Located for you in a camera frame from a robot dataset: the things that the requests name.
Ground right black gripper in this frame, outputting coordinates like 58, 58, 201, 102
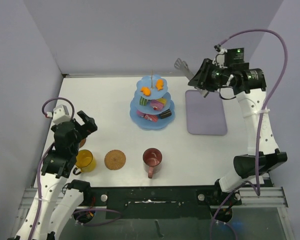
188, 58, 232, 92

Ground brown wooden coaster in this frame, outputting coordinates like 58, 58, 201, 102
79, 138, 87, 148

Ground yellow enamel mug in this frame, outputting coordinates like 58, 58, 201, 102
72, 149, 97, 176

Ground woven rattan coaster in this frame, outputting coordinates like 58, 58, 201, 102
104, 149, 126, 170

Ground metal tongs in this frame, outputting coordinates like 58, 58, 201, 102
174, 58, 209, 98

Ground yellow pink cake slice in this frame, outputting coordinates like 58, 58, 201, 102
157, 97, 167, 106

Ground orange cookie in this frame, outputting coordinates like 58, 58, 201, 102
140, 86, 152, 97
155, 79, 164, 91

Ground chocolate layered cake slice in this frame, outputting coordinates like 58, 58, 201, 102
159, 109, 172, 119

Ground green striped macaron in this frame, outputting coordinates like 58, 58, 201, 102
139, 97, 149, 106

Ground pink strawberry cake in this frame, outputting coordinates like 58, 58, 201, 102
150, 99, 165, 111

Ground pink patterned mug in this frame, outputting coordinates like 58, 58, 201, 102
142, 148, 163, 179

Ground red pink macaron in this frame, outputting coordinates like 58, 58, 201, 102
143, 114, 159, 123

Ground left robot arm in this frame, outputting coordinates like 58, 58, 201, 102
14, 110, 98, 240

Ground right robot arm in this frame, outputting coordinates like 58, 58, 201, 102
188, 45, 288, 205

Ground purple serving tray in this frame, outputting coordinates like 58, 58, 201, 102
185, 90, 228, 136

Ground blue three-tier cake stand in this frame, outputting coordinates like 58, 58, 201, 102
129, 73, 175, 130

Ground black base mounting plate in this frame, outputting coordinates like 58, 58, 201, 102
79, 185, 242, 220

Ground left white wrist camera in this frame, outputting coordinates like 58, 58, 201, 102
46, 104, 71, 125

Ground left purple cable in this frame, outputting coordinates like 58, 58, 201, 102
24, 97, 123, 240

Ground purple cable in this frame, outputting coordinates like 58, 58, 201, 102
24, 97, 123, 240
211, 29, 290, 240

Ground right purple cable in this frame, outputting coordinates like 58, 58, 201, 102
211, 29, 290, 240

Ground aluminium rail frame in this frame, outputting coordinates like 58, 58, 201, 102
19, 172, 290, 210

